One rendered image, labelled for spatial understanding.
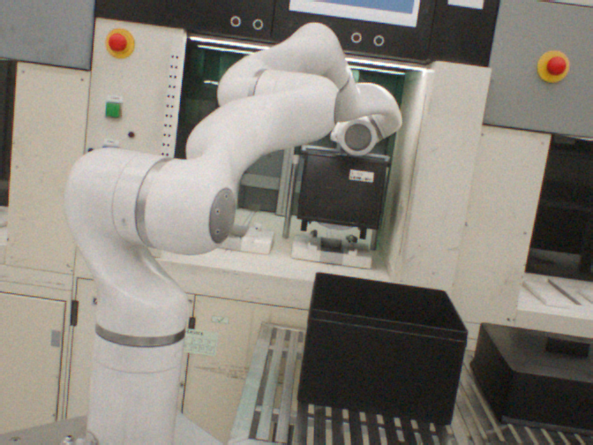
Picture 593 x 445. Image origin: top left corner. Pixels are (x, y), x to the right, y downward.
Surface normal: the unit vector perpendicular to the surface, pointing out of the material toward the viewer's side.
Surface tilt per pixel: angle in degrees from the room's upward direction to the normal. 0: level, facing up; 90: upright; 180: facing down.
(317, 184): 81
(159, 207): 83
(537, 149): 90
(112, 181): 67
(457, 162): 90
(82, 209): 93
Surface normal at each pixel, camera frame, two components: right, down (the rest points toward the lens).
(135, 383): 0.18, 0.19
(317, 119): 0.46, 0.46
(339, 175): -0.02, 0.02
